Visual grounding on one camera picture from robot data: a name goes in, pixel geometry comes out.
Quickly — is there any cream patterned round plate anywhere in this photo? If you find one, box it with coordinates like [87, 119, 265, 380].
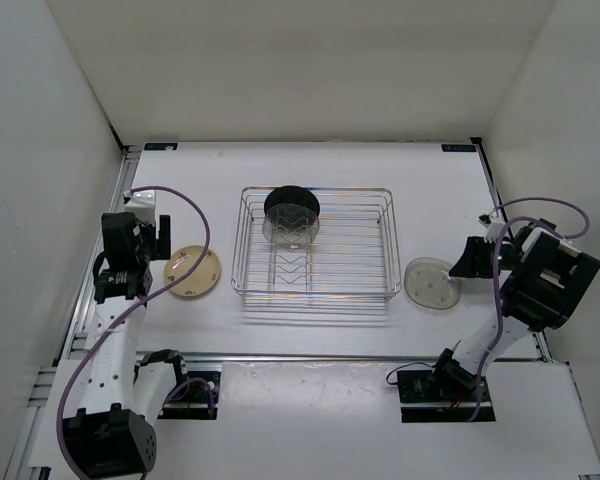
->
[163, 245, 221, 299]

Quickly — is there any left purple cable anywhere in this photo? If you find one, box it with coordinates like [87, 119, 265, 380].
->
[55, 185, 216, 476]

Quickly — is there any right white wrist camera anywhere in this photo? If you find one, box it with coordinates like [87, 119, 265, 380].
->
[478, 213, 506, 250]

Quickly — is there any chrome wire dish rack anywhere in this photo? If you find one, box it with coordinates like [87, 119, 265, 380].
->
[231, 186, 402, 301]

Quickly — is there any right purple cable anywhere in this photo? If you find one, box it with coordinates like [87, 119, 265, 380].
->
[467, 196, 591, 422]

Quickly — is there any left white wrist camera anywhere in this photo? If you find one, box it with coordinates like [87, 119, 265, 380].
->
[123, 189, 156, 226]

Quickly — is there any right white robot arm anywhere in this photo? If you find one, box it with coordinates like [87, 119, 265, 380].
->
[429, 220, 600, 400]

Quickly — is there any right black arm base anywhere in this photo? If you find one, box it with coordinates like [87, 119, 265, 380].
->
[385, 362, 496, 424]

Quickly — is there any clear glass plate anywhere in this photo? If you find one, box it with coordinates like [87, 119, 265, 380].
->
[262, 204, 320, 251]
[403, 257, 461, 314]

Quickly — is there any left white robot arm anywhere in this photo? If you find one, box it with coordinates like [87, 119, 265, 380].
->
[56, 212, 190, 479]

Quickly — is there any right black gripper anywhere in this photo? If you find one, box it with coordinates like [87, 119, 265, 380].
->
[448, 236, 523, 278]

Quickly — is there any black round plate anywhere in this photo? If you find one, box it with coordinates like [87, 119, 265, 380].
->
[263, 185, 320, 216]

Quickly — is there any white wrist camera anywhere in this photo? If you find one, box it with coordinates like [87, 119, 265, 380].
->
[478, 213, 506, 250]
[123, 189, 156, 226]

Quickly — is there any purple cable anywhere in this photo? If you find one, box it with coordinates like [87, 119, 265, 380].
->
[55, 185, 216, 476]
[467, 196, 591, 422]

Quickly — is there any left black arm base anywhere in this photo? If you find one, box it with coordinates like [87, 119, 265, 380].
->
[133, 349, 216, 424]

